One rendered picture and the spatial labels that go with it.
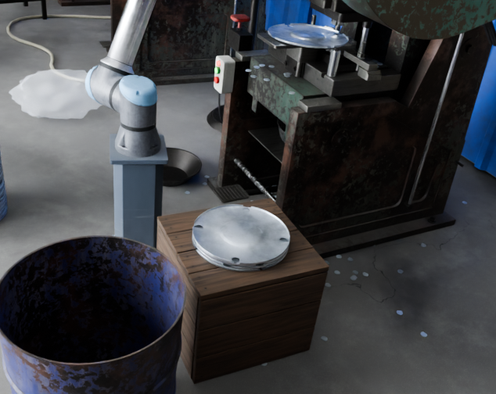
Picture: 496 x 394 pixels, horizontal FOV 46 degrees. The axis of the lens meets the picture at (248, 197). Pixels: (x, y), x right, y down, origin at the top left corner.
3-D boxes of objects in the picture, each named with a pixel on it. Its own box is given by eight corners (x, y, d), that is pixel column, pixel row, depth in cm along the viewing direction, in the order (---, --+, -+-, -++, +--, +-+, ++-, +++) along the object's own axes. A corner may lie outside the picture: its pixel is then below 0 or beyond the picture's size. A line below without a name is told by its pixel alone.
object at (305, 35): (364, 45, 205) (364, 44, 204) (294, 50, 192) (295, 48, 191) (318, 23, 226) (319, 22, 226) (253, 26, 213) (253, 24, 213)
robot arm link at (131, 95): (137, 131, 183) (138, 91, 176) (109, 117, 189) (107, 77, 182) (164, 121, 191) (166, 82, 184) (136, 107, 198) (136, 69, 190)
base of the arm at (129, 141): (115, 157, 187) (114, 130, 182) (114, 136, 200) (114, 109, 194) (162, 157, 191) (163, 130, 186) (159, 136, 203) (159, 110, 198)
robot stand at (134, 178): (112, 268, 210) (109, 160, 186) (111, 238, 225) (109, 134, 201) (163, 266, 214) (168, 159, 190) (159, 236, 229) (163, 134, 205)
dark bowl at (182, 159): (148, 198, 250) (148, 184, 247) (127, 165, 272) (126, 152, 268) (211, 187, 264) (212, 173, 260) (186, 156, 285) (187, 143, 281)
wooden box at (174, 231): (193, 384, 171) (200, 296, 152) (154, 299, 199) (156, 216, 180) (310, 349, 187) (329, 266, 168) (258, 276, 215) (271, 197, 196)
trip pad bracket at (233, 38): (235, 80, 236) (240, 33, 226) (224, 72, 243) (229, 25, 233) (248, 79, 239) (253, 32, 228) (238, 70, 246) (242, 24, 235)
